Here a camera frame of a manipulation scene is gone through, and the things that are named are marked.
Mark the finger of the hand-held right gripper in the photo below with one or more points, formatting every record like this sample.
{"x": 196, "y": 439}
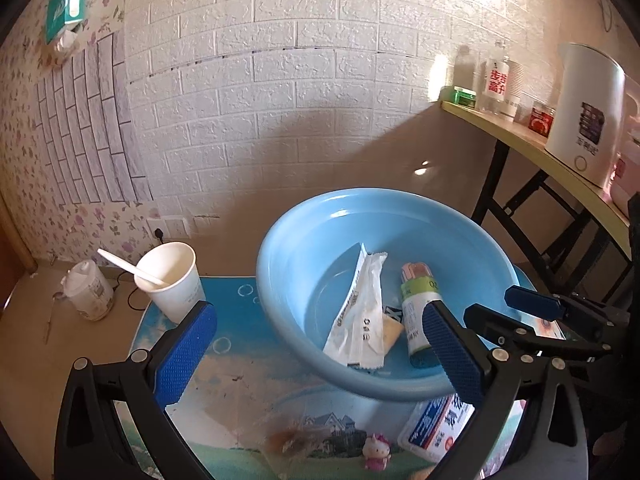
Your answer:
{"x": 495, "y": 325}
{"x": 530, "y": 302}

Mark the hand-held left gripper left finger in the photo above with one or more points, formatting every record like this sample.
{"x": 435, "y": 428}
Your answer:
{"x": 185, "y": 355}

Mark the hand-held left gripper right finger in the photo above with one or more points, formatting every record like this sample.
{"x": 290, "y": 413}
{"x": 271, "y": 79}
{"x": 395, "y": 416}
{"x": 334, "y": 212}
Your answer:
{"x": 450, "y": 355}

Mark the white bottle with green cap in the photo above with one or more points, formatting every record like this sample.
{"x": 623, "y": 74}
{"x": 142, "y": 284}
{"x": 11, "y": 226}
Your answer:
{"x": 415, "y": 320}

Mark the small pale packet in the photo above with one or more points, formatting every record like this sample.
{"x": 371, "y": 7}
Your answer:
{"x": 391, "y": 332}

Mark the clear box with blue label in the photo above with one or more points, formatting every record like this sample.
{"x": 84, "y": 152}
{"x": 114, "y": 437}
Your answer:
{"x": 430, "y": 425}

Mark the long white packet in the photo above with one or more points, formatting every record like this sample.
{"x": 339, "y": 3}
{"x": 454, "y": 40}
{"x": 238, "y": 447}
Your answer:
{"x": 360, "y": 310}

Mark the small pink kitty toy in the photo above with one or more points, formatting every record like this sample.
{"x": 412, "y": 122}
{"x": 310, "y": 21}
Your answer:
{"x": 375, "y": 452}

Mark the clear snack packet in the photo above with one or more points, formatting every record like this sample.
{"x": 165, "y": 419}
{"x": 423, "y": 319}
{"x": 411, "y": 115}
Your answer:
{"x": 295, "y": 442}

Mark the light blue plastic basin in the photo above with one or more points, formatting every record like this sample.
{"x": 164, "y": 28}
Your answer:
{"x": 310, "y": 240}

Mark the white paper cup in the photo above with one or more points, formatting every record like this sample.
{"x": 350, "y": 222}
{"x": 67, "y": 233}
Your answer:
{"x": 175, "y": 285}

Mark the small white electric pot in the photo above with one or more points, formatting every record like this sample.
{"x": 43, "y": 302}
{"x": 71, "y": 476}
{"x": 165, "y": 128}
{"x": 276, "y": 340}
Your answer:
{"x": 90, "y": 295}

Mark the white plastic spoon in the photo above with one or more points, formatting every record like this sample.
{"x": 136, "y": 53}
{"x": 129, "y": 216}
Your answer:
{"x": 120, "y": 262}

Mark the yellow folding table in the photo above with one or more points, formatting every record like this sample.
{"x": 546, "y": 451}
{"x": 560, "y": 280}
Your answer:
{"x": 500, "y": 125}

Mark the red jar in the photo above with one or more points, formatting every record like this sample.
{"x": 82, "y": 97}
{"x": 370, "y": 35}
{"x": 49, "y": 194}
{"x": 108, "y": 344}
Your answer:
{"x": 542, "y": 122}

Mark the white electric kettle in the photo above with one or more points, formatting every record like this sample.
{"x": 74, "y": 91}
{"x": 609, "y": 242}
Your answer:
{"x": 575, "y": 110}

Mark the stack of paper cups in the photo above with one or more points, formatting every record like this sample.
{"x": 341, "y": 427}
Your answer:
{"x": 517, "y": 100}

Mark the small green jar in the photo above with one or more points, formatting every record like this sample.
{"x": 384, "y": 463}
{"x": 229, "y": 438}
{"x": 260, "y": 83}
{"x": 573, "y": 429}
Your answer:
{"x": 465, "y": 99}

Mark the clear bottle with red label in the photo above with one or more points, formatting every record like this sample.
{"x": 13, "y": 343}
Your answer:
{"x": 495, "y": 82}

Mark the clear plastic bottle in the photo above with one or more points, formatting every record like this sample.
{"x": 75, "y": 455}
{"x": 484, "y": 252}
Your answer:
{"x": 464, "y": 67}

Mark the green tissue pack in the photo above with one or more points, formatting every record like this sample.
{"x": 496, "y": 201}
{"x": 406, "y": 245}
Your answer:
{"x": 70, "y": 2}

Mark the white wall socket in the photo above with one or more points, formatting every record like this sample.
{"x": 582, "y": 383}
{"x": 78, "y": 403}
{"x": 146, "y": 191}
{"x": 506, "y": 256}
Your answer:
{"x": 175, "y": 226}

